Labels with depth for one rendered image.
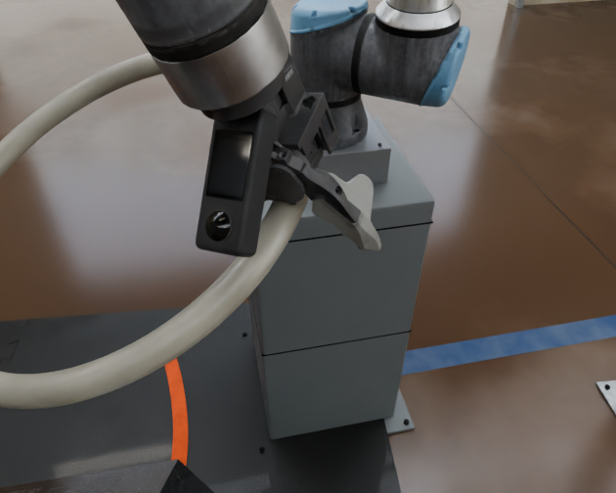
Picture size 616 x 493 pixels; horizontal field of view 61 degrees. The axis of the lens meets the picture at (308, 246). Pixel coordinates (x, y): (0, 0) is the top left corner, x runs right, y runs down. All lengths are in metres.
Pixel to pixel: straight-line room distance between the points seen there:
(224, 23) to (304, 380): 1.22
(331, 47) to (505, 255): 1.57
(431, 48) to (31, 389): 0.79
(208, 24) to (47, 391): 0.32
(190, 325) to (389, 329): 0.99
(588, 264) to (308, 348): 1.49
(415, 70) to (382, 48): 0.07
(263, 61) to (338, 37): 0.68
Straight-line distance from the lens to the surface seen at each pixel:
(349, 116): 1.12
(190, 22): 0.34
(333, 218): 0.46
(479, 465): 1.75
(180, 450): 1.72
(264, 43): 0.36
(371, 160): 1.14
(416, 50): 0.98
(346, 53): 1.03
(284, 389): 1.49
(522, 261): 2.41
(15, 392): 0.52
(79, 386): 0.48
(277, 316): 1.25
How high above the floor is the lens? 1.49
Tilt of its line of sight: 40 degrees down
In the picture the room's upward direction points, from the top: straight up
